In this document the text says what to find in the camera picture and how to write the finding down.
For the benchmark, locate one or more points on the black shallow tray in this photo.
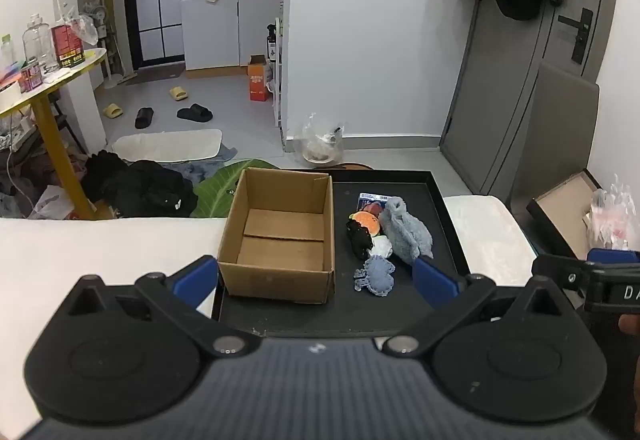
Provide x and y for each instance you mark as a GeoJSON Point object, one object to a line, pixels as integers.
{"type": "Point", "coordinates": [352, 315]}

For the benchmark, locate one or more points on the grey door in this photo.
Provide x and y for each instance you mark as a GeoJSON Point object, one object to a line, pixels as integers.
{"type": "Point", "coordinates": [505, 95]}

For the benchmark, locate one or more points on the yellow round table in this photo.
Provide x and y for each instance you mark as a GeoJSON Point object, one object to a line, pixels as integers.
{"type": "Point", "coordinates": [55, 140]}

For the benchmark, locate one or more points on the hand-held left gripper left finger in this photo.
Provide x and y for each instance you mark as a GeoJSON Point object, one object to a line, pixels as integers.
{"type": "Point", "coordinates": [196, 279]}

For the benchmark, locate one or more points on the black patterned sock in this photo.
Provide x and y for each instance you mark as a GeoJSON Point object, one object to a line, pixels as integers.
{"type": "Point", "coordinates": [359, 240]}

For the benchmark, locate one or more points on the white shelf rack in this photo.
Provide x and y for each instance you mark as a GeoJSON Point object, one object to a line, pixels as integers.
{"type": "Point", "coordinates": [277, 85]}

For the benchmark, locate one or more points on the green leaf cartoon rug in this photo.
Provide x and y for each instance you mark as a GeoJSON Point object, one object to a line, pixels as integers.
{"type": "Point", "coordinates": [220, 190]}

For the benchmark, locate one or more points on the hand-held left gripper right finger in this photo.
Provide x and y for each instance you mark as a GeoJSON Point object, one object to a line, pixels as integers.
{"type": "Point", "coordinates": [434, 282]}

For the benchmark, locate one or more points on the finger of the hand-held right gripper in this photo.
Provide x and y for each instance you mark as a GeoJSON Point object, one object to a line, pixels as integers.
{"type": "Point", "coordinates": [560, 272]}
{"type": "Point", "coordinates": [612, 256]}

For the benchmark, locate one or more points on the white bath mat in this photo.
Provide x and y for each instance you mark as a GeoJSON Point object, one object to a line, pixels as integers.
{"type": "Point", "coordinates": [165, 145]}

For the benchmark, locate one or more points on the person's right hand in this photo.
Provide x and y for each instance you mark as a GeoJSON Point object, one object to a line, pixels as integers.
{"type": "Point", "coordinates": [630, 325]}

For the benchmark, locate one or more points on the orange cardboard box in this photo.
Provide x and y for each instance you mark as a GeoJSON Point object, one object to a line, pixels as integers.
{"type": "Point", "coordinates": [257, 82]}

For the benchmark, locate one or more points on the yellow slipper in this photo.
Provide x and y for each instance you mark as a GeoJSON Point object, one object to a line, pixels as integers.
{"type": "Point", "coordinates": [177, 94]}
{"type": "Point", "coordinates": [113, 111]}

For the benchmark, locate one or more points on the white plastic bag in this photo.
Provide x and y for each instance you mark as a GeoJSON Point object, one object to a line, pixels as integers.
{"type": "Point", "coordinates": [50, 202]}

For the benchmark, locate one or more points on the clear water bottle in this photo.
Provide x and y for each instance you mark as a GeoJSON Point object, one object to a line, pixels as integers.
{"type": "Point", "coordinates": [37, 42]}

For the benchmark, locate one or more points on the red carton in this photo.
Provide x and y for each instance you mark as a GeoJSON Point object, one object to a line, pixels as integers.
{"type": "Point", "coordinates": [67, 45]}

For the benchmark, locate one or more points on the open box with plastic bag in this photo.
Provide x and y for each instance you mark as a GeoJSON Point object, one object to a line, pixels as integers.
{"type": "Point", "coordinates": [565, 215]}

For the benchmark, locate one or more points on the fluffy blue plush cloth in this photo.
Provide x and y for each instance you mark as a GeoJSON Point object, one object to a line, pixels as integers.
{"type": "Point", "coordinates": [405, 232]}

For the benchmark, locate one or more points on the blue printed packet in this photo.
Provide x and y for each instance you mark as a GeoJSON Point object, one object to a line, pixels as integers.
{"type": "Point", "coordinates": [371, 196]}

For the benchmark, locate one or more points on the pile of black clothes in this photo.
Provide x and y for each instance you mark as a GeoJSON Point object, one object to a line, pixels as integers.
{"type": "Point", "coordinates": [145, 190]}

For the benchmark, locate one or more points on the clutter pile under table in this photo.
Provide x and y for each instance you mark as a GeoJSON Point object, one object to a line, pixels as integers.
{"type": "Point", "coordinates": [25, 170]}

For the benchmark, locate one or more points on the small white soft cloth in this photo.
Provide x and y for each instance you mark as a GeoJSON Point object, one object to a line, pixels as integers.
{"type": "Point", "coordinates": [382, 246]}

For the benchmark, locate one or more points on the black spray bottle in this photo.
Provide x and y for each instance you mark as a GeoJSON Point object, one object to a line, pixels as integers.
{"type": "Point", "coordinates": [272, 45]}

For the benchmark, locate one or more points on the pink packets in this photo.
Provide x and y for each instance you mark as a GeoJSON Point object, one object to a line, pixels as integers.
{"type": "Point", "coordinates": [31, 77]}

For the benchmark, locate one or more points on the crinkled clear plastic bag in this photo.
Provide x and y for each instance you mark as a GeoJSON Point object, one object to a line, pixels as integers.
{"type": "Point", "coordinates": [615, 220]}

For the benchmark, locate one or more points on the orange plush toy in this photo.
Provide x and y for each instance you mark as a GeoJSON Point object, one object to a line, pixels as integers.
{"type": "Point", "coordinates": [367, 220]}

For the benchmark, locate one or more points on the black slipper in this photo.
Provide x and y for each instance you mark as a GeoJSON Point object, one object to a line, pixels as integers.
{"type": "Point", "coordinates": [144, 118]}
{"type": "Point", "coordinates": [195, 113]}

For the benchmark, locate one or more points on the white kitchen cabinet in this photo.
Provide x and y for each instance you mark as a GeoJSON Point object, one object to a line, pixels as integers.
{"type": "Point", "coordinates": [210, 30]}

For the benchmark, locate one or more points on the blue fringed denim pad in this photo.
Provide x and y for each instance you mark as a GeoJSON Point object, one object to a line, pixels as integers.
{"type": "Point", "coordinates": [377, 275]}

